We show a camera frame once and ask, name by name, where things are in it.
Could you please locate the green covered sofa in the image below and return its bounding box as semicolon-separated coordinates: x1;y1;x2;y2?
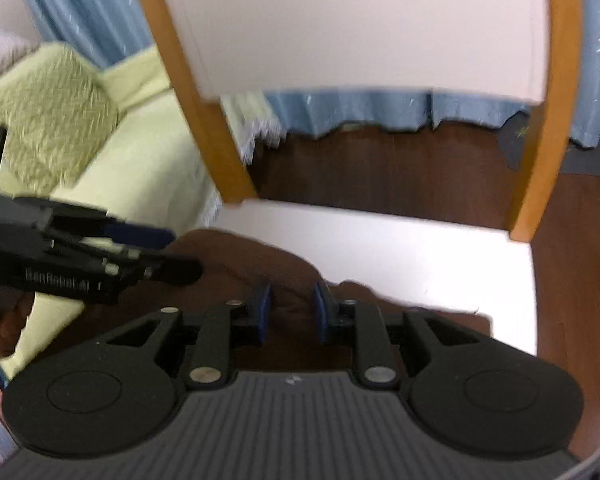
0;42;283;383

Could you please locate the blue curtain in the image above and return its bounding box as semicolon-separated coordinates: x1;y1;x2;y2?
9;0;600;150

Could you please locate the person's left hand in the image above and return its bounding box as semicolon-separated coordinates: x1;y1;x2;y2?
0;290;35;359

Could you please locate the brown garment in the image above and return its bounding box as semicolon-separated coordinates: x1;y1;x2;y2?
42;227;492;376

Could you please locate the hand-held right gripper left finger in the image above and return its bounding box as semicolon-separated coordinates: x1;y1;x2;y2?
97;282;273;390

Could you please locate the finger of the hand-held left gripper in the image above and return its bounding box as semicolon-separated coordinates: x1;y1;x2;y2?
50;202;177;256
102;252;204;288

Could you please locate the wooden chair white seat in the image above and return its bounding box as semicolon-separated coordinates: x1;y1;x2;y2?
126;0;585;358

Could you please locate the pale pink cushion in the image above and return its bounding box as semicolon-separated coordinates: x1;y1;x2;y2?
0;20;40;88

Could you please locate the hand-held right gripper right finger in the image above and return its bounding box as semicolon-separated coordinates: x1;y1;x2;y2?
312;281;486;389

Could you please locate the green textured pillow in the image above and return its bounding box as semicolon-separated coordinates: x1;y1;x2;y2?
0;42;120;197

